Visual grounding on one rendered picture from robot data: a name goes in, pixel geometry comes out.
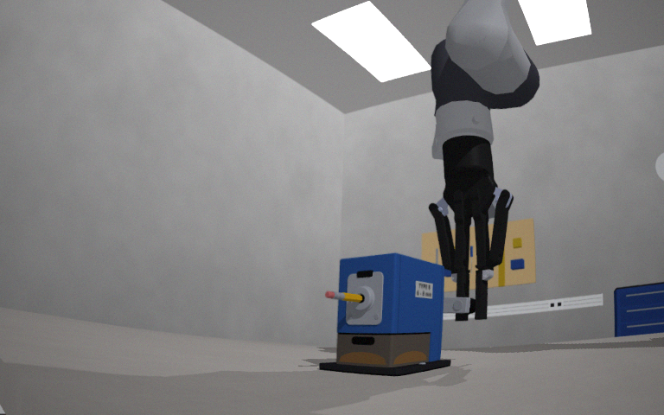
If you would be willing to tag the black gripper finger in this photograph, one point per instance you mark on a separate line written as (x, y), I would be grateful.
(460, 267)
(487, 258)

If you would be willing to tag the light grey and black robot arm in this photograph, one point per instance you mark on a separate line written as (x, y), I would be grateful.
(480, 65)

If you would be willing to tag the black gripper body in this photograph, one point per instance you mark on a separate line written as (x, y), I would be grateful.
(468, 163)

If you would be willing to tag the blue pencil sharpener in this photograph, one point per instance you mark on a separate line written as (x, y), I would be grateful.
(390, 317)

